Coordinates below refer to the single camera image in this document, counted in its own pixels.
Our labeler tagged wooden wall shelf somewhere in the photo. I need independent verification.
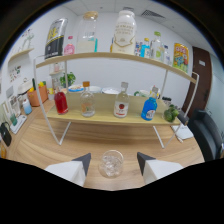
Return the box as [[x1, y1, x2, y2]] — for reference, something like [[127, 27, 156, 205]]
[[8, 47, 35, 63]]

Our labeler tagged clear bottle green cap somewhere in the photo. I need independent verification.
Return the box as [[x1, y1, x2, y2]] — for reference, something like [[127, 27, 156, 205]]
[[150, 31, 165, 62]]

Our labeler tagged yellow red snack bag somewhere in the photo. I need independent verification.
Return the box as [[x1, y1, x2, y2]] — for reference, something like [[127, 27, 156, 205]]
[[172, 42, 190, 74]]

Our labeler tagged white tray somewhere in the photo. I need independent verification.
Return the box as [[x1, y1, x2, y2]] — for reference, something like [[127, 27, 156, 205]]
[[9, 114, 28, 135]]

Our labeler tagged orange storage basket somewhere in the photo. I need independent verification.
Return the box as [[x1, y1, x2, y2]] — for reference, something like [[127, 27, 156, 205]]
[[27, 84, 49, 108]]

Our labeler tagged wall photo collage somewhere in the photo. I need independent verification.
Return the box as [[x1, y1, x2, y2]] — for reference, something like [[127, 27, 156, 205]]
[[9, 65, 23, 83]]

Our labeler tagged black kettle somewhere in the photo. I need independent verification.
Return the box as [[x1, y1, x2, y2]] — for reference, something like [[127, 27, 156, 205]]
[[0, 121, 13, 148]]

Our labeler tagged pale blue white humidifier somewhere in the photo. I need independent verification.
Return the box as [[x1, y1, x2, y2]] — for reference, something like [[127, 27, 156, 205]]
[[22, 98, 33, 116]]

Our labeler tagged clear glass with ice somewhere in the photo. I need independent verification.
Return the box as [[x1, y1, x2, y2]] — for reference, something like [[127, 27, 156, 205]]
[[98, 149, 125, 179]]

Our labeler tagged green potted plant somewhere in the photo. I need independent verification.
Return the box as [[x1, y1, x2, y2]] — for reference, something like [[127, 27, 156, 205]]
[[59, 71, 77, 88]]

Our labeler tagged brown door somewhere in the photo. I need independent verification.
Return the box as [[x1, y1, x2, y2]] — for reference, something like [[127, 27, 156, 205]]
[[181, 46, 213, 118]]

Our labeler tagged white kitchen appliance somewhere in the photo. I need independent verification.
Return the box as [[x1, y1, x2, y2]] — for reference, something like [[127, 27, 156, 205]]
[[17, 78, 34, 96]]

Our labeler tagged small pink bottle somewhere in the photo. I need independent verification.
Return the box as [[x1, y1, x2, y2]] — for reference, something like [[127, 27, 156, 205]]
[[63, 35, 76, 56]]

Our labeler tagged small blue drink bottle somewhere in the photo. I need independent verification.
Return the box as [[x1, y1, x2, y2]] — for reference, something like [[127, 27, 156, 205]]
[[140, 37, 152, 59]]

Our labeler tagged small white labelled bottle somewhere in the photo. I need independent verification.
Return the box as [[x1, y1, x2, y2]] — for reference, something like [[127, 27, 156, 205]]
[[134, 41, 143, 57]]

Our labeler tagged clear bottle red label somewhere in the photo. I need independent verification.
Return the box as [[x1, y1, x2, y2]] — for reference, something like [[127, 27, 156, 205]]
[[113, 81, 130, 119]]

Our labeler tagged dark muddler wooden end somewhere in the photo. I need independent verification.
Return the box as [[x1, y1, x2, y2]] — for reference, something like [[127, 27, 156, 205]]
[[177, 111, 190, 126]]

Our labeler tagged green white mug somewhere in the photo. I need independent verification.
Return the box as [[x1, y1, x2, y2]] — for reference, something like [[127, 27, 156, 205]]
[[133, 89, 150, 98]]

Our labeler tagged black yellow pouch bag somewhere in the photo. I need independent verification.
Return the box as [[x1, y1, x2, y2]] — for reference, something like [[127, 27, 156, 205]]
[[44, 17, 69, 60]]

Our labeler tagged small clear bottle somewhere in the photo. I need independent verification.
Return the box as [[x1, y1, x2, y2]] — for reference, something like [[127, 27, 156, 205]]
[[163, 44, 172, 65]]

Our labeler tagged two-tier wooden shelf rack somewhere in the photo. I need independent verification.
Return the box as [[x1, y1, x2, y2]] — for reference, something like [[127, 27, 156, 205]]
[[32, 51, 200, 150]]

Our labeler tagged red liquid glass bottle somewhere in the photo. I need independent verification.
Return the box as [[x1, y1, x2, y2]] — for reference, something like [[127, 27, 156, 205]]
[[53, 85, 69, 116]]

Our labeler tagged white figurine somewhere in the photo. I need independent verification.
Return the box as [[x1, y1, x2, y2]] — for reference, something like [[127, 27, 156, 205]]
[[21, 29, 35, 51]]

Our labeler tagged large white milk bottle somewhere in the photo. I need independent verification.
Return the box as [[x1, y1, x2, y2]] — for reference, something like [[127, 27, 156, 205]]
[[111, 9, 138, 55]]

